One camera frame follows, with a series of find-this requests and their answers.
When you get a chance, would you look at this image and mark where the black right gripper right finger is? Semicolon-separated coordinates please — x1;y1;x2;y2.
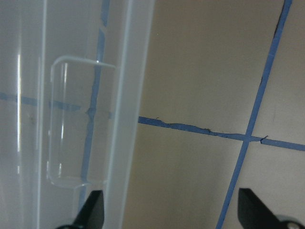
238;188;305;229

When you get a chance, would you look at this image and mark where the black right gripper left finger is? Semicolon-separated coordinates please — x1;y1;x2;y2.
57;190;105;229

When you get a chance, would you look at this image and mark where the clear plastic storage box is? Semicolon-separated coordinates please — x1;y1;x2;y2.
0;0;155;229

